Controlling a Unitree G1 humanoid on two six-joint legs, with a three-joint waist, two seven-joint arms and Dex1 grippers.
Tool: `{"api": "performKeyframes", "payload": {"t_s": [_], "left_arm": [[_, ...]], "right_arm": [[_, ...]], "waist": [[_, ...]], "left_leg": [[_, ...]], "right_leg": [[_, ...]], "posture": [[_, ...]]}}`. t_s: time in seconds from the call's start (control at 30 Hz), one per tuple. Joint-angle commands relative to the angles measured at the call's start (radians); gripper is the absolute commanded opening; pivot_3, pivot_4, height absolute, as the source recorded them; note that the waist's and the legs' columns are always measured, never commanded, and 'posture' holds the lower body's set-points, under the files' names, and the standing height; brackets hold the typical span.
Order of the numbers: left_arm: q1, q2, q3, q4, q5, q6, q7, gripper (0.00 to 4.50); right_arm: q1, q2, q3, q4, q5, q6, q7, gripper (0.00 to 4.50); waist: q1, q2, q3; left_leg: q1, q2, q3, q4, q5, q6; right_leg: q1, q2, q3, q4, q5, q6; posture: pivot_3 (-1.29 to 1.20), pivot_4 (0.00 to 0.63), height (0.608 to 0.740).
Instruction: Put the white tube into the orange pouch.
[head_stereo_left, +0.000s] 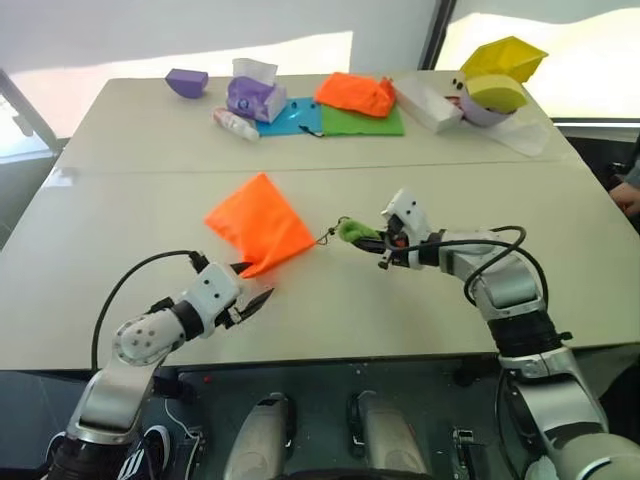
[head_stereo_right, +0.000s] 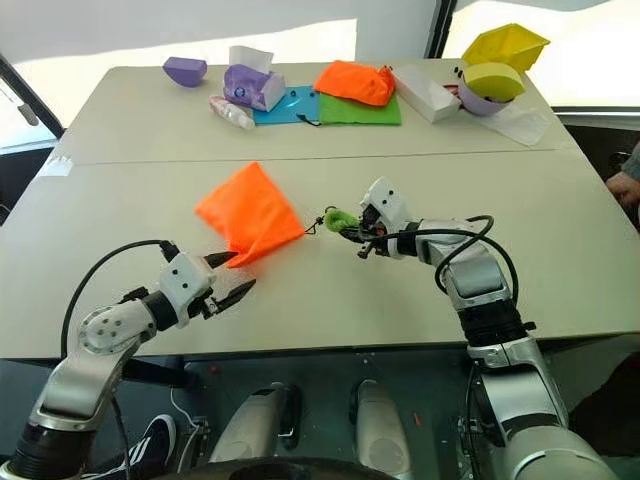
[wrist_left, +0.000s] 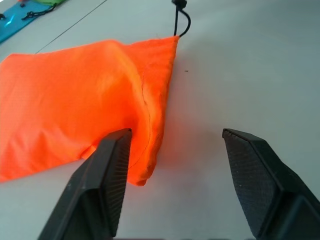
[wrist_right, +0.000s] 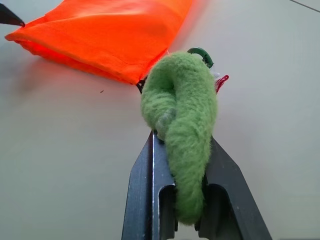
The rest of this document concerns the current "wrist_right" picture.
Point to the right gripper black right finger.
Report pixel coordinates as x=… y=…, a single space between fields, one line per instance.
x=230 y=195

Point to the green fuzzy plush toy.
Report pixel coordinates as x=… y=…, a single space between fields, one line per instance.
x=190 y=105

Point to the white plastic tag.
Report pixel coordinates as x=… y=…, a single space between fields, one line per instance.
x=215 y=73

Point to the orange fabric pouch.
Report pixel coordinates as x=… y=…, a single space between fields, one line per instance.
x=105 y=37

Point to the red plastic clip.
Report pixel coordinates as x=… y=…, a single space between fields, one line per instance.
x=222 y=82

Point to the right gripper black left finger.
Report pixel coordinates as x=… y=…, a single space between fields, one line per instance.
x=142 y=190

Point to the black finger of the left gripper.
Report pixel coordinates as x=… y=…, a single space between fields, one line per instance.
x=8 y=17

